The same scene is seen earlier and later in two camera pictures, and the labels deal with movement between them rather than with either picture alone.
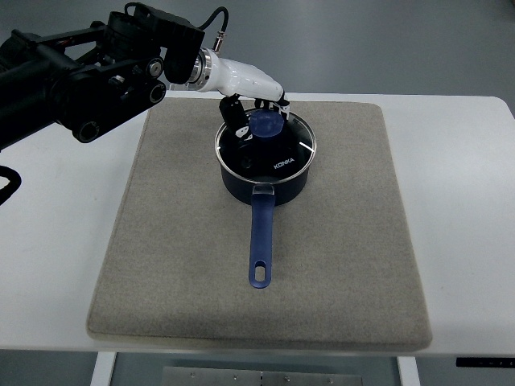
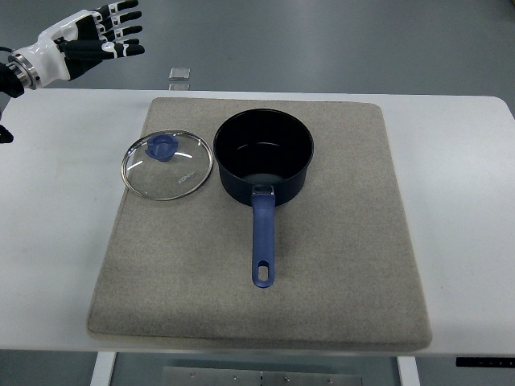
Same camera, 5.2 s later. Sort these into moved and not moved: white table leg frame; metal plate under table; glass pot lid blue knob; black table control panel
Moved: glass pot lid blue knob
Not moved: black table control panel; metal plate under table; white table leg frame
